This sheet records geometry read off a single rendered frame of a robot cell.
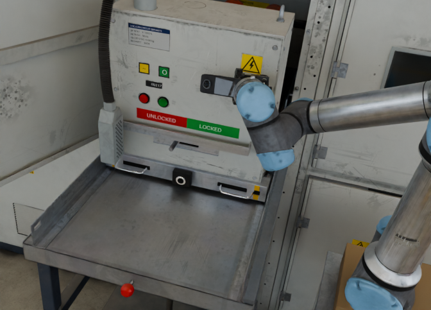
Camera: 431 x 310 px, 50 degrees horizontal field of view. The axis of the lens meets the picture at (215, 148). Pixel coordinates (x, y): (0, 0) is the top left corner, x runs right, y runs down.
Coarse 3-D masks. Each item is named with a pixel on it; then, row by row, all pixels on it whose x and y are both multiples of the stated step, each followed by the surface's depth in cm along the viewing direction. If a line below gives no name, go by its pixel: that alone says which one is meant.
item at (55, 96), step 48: (0, 0) 121; (48, 0) 133; (96, 0) 149; (0, 48) 125; (48, 48) 137; (96, 48) 156; (0, 96) 131; (48, 96) 145; (96, 96) 164; (0, 144) 136; (48, 144) 152
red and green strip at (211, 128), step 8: (144, 112) 140; (152, 112) 140; (160, 112) 139; (152, 120) 141; (160, 120) 140; (168, 120) 140; (176, 120) 139; (184, 120) 138; (192, 120) 137; (192, 128) 139; (200, 128) 138; (208, 128) 137; (216, 128) 137; (224, 128) 136; (232, 128) 135; (232, 136) 136
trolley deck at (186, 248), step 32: (96, 192) 143; (128, 192) 145; (160, 192) 146; (192, 192) 148; (96, 224) 130; (128, 224) 132; (160, 224) 133; (192, 224) 134; (224, 224) 136; (32, 256) 123; (64, 256) 120; (96, 256) 120; (128, 256) 121; (160, 256) 122; (192, 256) 123; (224, 256) 124; (256, 256) 125; (160, 288) 116; (192, 288) 113; (224, 288) 114; (256, 288) 115
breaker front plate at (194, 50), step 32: (192, 32) 123; (224, 32) 120; (128, 64) 133; (160, 64) 130; (192, 64) 128; (224, 64) 125; (128, 96) 139; (160, 96) 136; (192, 96) 133; (224, 96) 130; (160, 128) 142; (160, 160) 149; (192, 160) 145; (224, 160) 142; (256, 160) 139
